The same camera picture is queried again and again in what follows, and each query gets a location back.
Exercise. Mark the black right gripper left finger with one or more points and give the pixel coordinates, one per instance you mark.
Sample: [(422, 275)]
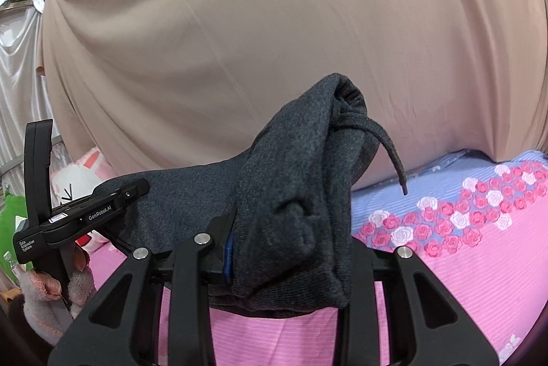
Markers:
[(120, 324)]

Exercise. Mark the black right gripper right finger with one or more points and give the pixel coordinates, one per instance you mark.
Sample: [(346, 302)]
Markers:
[(426, 324)]

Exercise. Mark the dark grey pants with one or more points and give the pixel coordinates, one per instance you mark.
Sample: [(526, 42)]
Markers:
[(290, 195)]

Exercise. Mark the left hand grey glove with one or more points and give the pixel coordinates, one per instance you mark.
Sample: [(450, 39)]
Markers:
[(40, 313)]

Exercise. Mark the green white pillow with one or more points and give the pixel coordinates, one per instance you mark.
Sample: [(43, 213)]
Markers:
[(13, 205)]

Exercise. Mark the white cartoon face pillow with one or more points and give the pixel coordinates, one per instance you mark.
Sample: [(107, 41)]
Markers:
[(78, 179)]

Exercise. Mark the pink floral bed sheet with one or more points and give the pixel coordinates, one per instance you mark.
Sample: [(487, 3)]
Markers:
[(480, 227)]

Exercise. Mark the white silver curtain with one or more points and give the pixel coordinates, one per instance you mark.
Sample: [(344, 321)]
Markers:
[(24, 96)]

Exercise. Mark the beige curtain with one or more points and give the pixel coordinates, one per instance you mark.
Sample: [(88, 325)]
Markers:
[(175, 83)]

